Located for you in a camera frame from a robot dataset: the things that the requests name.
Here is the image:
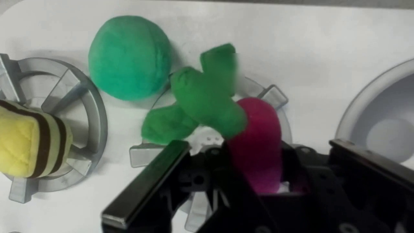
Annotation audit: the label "green round plushie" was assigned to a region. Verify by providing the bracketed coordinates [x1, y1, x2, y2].
[87, 14, 174, 103]

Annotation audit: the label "white toy kitchen unit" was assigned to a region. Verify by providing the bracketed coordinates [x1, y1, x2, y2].
[0, 0, 414, 233]

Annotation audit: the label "yellow brown striped plushie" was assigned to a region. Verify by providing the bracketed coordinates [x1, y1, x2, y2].
[0, 98, 75, 179]

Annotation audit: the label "grey toy stove burner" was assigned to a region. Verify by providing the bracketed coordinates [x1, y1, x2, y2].
[0, 51, 109, 204]
[128, 72, 295, 233]

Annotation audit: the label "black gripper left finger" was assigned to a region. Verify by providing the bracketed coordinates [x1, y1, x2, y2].
[100, 138, 230, 233]

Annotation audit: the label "grey toy sink basin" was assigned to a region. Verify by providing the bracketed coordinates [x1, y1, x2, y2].
[334, 56, 414, 165]

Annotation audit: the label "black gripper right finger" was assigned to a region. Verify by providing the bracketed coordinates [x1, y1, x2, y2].
[302, 137, 414, 233]

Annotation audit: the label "pink beetroot plushie green leaves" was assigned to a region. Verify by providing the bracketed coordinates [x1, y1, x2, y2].
[140, 41, 285, 196]

